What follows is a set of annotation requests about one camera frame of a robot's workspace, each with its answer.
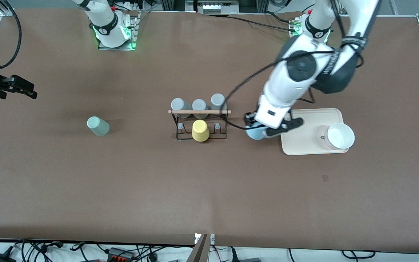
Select black wire cup rack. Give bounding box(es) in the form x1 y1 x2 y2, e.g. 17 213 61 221
168 109 232 142

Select white power strip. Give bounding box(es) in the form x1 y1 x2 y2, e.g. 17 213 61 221
202 1 240 14

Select long black table cable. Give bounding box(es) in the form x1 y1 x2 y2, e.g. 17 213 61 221
227 15 294 31

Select light blue cup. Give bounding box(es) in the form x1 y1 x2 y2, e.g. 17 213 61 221
246 123 268 141

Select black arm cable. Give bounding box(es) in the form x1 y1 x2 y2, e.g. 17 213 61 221
225 0 364 131
0 0 21 70

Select grey cup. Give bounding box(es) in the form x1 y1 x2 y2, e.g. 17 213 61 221
171 98 192 119
210 93 227 116
192 99 208 119

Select yellow cup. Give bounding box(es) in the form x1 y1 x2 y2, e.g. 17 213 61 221
191 120 210 142

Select grey wedge post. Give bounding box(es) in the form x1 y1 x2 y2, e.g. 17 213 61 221
186 234 210 262

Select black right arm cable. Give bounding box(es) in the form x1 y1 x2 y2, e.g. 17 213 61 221
0 0 21 70

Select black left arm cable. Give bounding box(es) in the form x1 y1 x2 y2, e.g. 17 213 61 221
225 0 364 131

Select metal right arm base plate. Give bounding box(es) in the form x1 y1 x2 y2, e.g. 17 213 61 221
98 10 138 51

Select dark aluminium frame post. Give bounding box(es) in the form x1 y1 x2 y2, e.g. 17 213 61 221
160 0 188 11
239 0 268 13

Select beige rectangular tray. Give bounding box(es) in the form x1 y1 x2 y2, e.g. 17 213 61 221
281 108 349 156

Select pale green cup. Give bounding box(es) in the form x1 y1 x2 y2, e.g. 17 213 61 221
87 116 110 136

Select black box orange connectors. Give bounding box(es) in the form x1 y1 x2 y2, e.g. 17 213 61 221
107 247 136 262

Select short black table cable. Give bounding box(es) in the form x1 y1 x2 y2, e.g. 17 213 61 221
264 12 301 24

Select white mounting bracket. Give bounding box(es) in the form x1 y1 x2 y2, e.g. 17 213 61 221
194 233 215 245

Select white bowl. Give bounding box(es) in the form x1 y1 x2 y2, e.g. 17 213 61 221
320 123 355 151

